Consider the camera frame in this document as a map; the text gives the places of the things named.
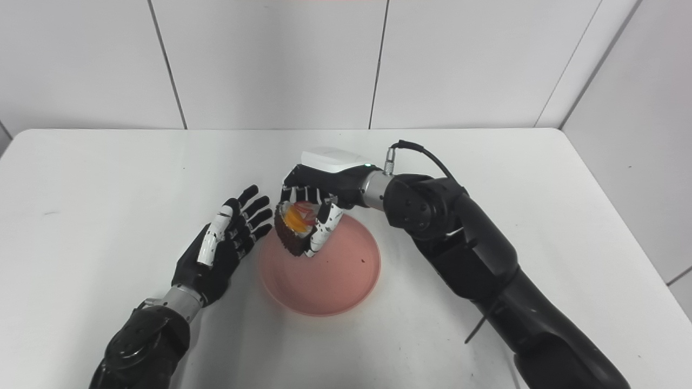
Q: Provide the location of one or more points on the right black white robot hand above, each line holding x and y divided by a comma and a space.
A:
330, 183

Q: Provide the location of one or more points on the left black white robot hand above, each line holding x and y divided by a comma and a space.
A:
216, 254

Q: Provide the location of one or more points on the chocolate cake slice with fruit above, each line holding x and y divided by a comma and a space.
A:
294, 227

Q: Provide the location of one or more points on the pink round plate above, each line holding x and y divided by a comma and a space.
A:
335, 275

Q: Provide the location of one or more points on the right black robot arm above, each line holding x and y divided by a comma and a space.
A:
486, 275

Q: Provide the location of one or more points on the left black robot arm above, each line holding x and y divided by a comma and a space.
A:
143, 340

